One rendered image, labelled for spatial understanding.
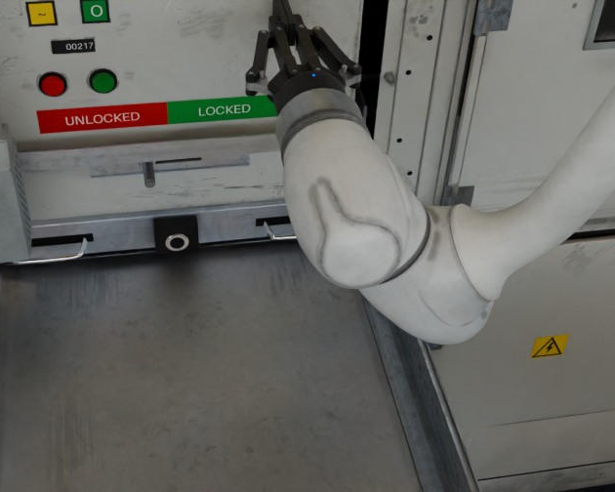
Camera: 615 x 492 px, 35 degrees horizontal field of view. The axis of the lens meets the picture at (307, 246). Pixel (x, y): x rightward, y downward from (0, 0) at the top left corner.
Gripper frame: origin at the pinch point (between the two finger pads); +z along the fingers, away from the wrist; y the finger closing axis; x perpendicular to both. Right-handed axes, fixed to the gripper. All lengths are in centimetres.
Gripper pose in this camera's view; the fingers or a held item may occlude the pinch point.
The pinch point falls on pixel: (283, 20)
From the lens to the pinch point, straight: 116.8
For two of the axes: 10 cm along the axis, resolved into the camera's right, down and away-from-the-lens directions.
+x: 0.4, -7.3, -6.8
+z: -1.8, -6.7, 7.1
